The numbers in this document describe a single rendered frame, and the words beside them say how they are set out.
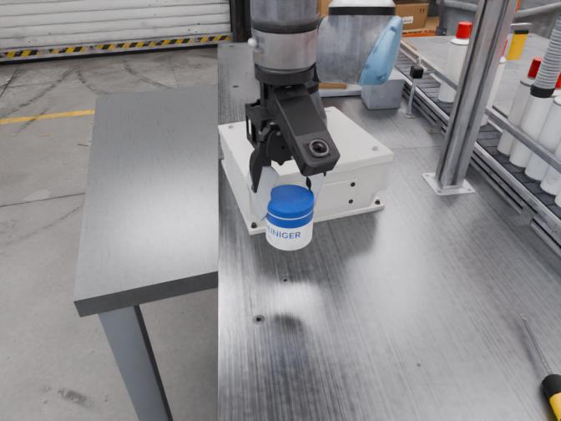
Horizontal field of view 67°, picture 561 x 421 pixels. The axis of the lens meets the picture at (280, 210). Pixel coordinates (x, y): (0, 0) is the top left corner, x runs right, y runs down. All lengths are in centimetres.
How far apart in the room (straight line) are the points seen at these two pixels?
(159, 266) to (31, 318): 127
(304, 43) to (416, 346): 43
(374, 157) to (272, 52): 37
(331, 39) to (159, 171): 49
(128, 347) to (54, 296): 119
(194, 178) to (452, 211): 56
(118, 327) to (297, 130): 51
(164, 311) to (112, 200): 93
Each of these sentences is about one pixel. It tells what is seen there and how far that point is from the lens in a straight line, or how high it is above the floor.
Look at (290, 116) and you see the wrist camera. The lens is 49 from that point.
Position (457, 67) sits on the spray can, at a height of 98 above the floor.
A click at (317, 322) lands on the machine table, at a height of 83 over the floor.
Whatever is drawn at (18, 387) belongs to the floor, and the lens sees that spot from 179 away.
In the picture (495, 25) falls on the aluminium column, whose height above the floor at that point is 116.
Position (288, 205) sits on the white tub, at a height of 100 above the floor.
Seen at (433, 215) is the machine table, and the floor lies 83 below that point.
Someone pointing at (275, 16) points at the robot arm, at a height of 124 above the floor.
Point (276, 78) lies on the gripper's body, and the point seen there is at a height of 117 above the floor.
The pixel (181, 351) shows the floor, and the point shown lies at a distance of 167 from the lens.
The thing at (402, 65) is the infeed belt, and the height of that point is 88.
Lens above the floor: 133
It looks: 36 degrees down
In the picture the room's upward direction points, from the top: straight up
